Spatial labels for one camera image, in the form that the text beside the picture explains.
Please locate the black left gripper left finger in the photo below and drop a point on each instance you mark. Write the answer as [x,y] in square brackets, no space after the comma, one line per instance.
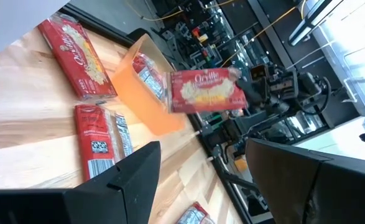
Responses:
[123,193]

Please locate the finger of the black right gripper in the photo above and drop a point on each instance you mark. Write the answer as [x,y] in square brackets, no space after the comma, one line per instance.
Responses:
[253,99]
[252,85]

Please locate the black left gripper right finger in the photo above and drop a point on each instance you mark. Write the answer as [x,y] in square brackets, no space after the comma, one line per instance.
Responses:
[294,186]

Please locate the red Orville popcorn bag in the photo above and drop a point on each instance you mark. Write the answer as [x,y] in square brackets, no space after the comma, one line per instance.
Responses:
[207,90]
[76,59]
[95,137]
[149,77]
[194,216]

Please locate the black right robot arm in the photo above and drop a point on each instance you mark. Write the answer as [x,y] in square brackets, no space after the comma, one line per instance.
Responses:
[309,85]

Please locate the small orange box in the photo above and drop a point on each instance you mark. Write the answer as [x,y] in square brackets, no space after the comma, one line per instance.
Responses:
[241,164]

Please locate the white side table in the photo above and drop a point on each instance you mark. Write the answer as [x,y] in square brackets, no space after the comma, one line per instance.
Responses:
[340,143]

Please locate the black metal beam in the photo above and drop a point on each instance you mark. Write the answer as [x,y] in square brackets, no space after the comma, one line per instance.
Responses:
[309,25]

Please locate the red yellow emergency stop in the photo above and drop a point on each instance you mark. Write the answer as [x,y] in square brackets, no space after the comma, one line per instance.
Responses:
[201,35]

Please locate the black metal equipment rack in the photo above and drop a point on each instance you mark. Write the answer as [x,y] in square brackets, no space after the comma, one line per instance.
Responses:
[185,46]

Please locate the clear plastic storage bin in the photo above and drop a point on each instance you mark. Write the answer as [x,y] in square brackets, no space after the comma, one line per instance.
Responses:
[356,46]

